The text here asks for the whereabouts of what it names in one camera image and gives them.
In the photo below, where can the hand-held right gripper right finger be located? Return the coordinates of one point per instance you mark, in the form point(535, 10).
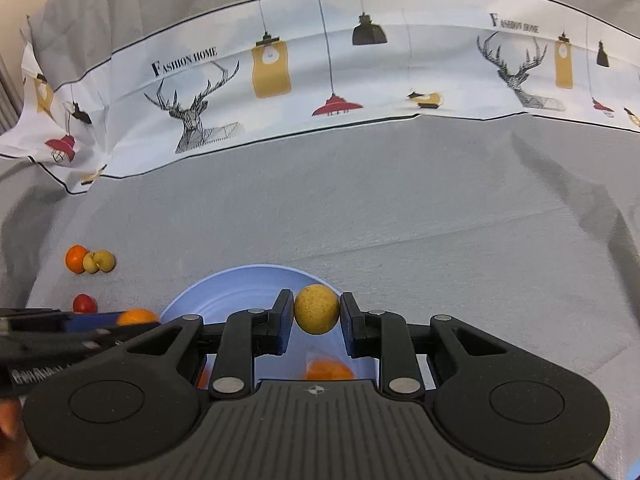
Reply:
point(350, 322)

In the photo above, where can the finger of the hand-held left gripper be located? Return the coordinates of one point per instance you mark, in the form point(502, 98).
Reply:
point(90, 322)
point(50, 346)

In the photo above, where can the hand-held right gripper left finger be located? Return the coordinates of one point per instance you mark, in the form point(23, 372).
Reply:
point(284, 321)

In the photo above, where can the longan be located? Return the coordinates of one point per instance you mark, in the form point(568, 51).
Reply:
point(316, 308)
point(106, 260)
point(91, 262)

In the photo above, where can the orange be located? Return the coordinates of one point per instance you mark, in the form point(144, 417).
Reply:
point(327, 370)
point(136, 316)
point(76, 258)

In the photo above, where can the blue plate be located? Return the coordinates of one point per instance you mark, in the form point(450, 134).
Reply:
point(240, 290)

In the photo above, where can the person's left hand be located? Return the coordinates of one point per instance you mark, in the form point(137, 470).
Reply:
point(7, 422)

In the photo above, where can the red cherry tomato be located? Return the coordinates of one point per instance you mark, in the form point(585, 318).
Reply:
point(84, 303)

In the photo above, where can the grey cloth with deer print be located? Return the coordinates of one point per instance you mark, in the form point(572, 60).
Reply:
point(350, 200)

